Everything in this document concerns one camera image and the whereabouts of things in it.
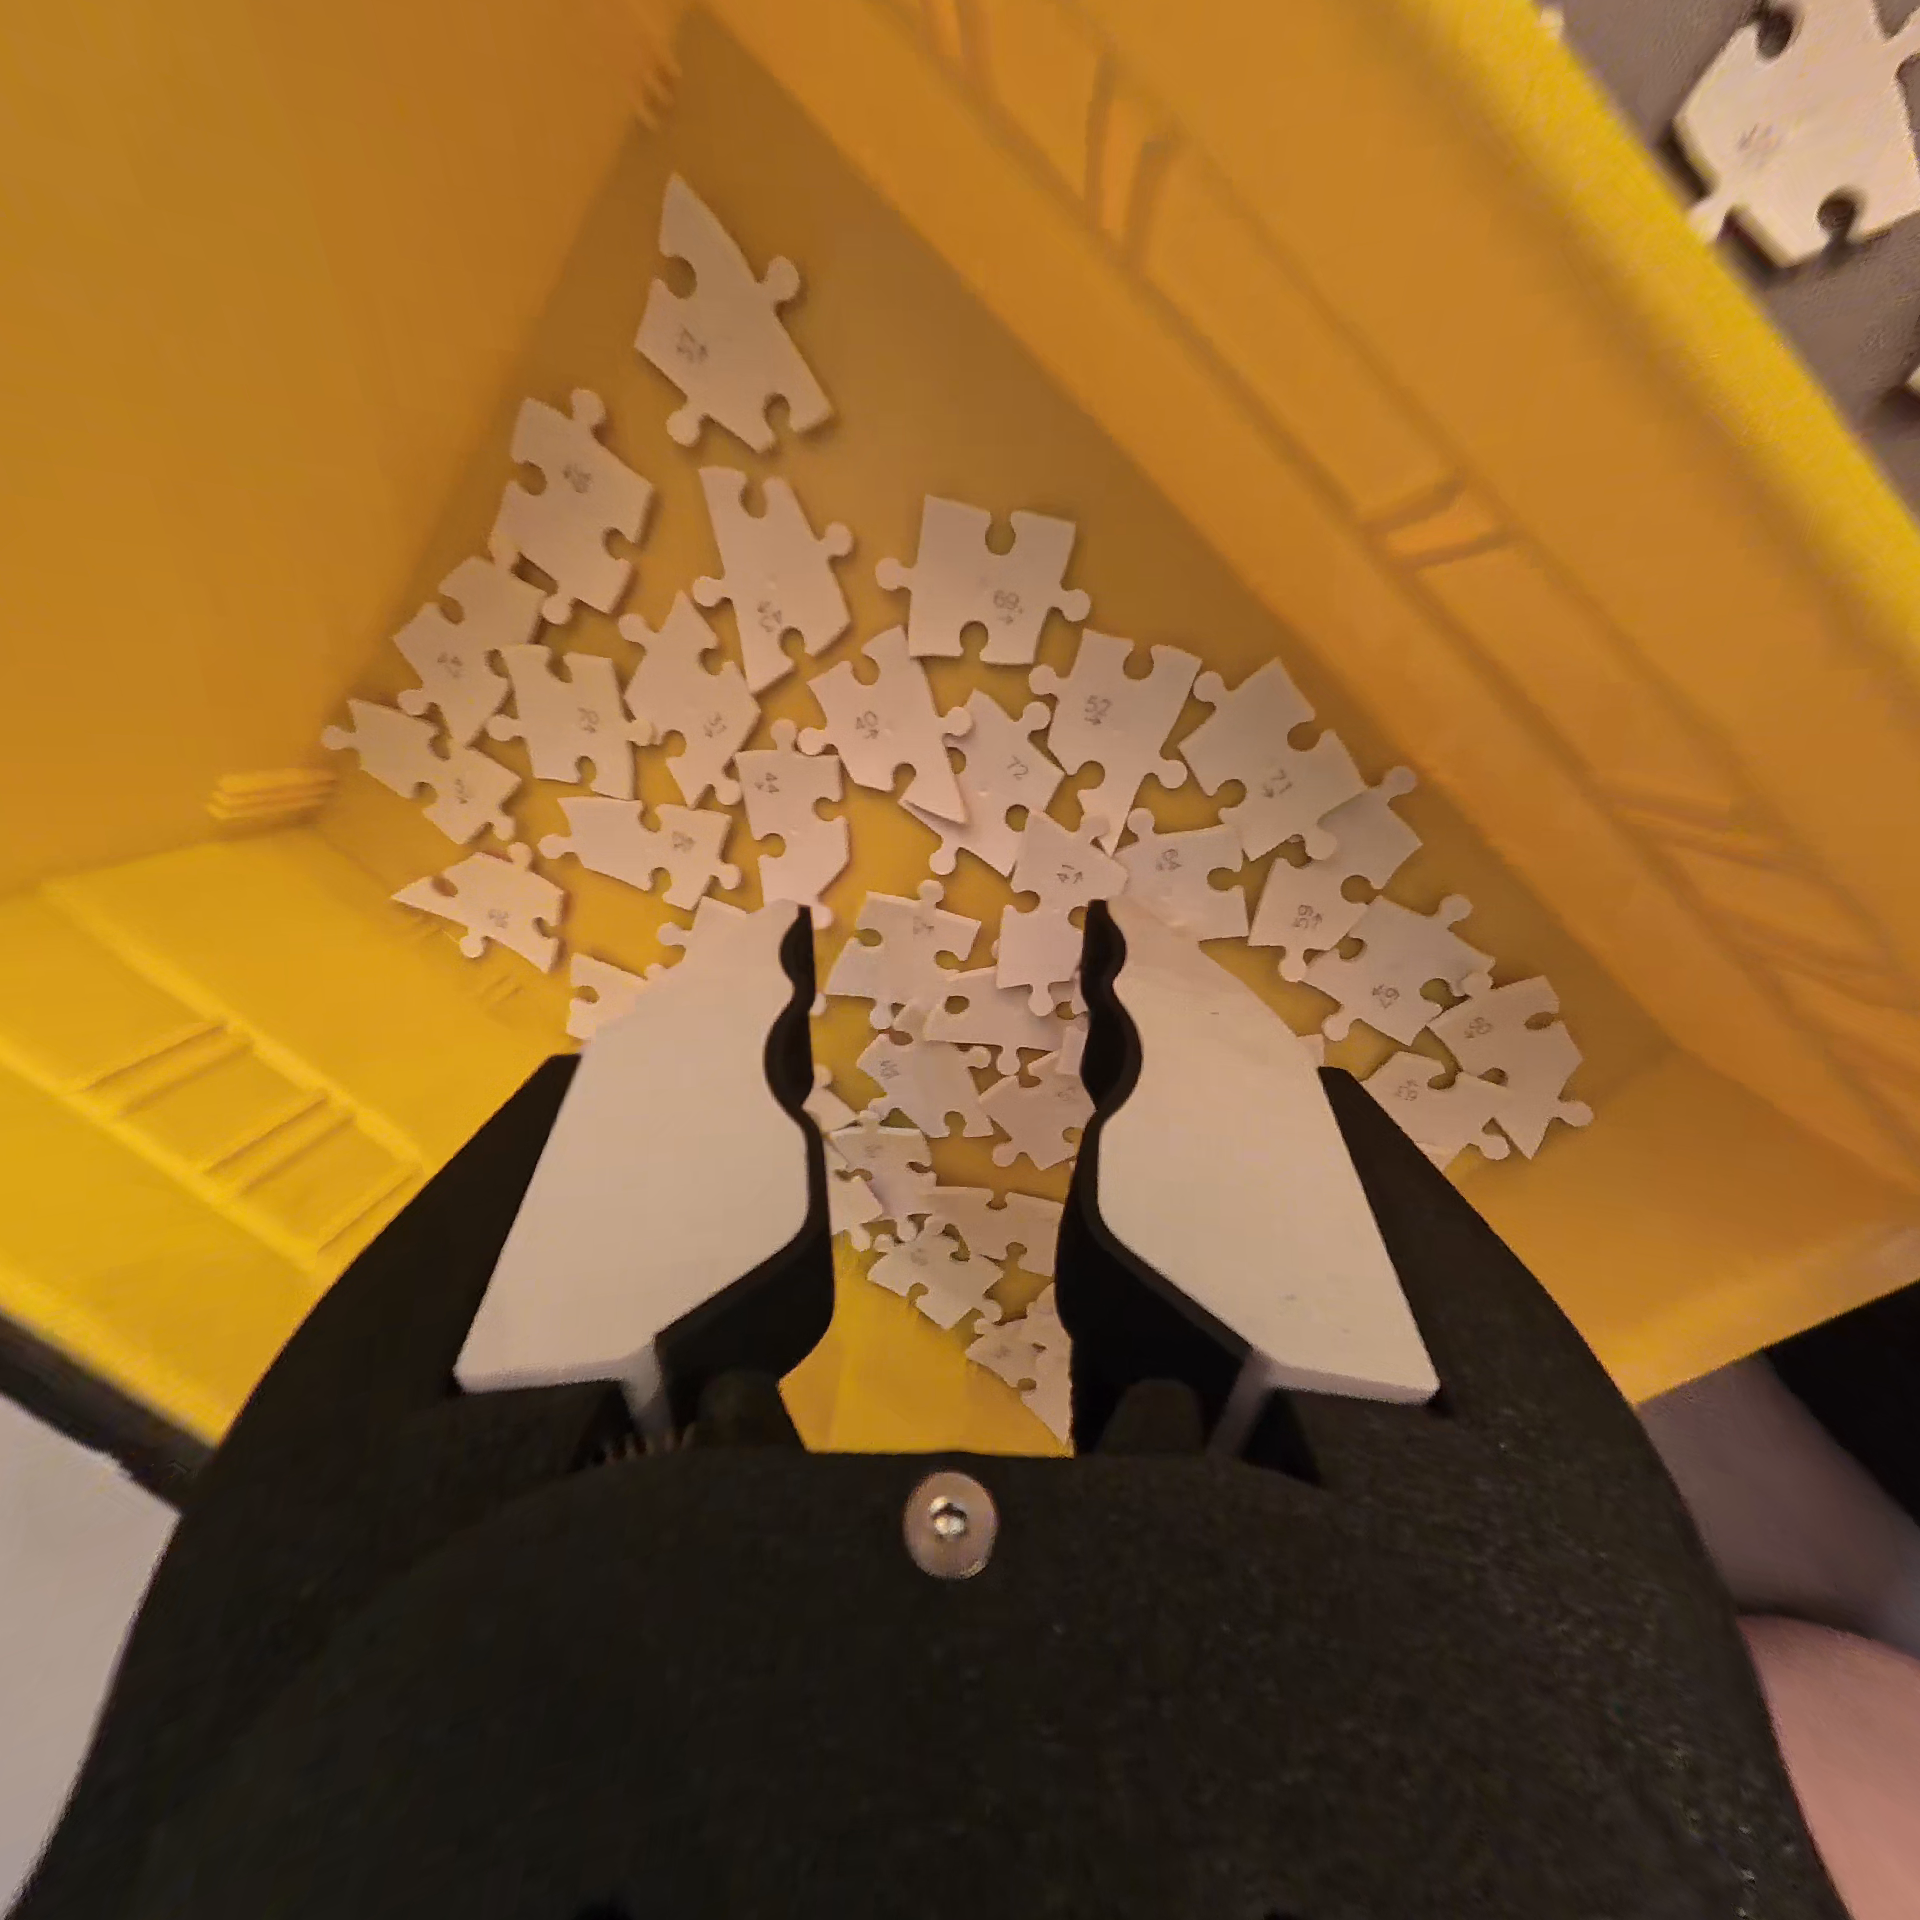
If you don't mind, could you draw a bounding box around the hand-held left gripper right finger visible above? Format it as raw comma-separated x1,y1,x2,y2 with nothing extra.
1066,901,1447,1453

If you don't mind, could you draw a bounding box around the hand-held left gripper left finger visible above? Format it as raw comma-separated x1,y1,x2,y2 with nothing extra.
458,908,836,1447

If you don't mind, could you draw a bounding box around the pile of puzzle pieces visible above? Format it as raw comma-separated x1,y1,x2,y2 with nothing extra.
327,171,1597,1437

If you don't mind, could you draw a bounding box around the yellow plastic bin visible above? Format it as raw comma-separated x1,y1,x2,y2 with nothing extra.
0,0,1920,1457

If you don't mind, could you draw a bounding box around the spread of white jigsaw pieces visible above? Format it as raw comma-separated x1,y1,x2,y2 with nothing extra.
1667,0,1920,407

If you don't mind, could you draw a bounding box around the black quilted pad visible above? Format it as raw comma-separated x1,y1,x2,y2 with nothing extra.
1770,1287,1920,1447

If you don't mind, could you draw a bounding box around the person's leg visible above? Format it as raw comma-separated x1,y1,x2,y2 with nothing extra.
1638,1359,1920,1920

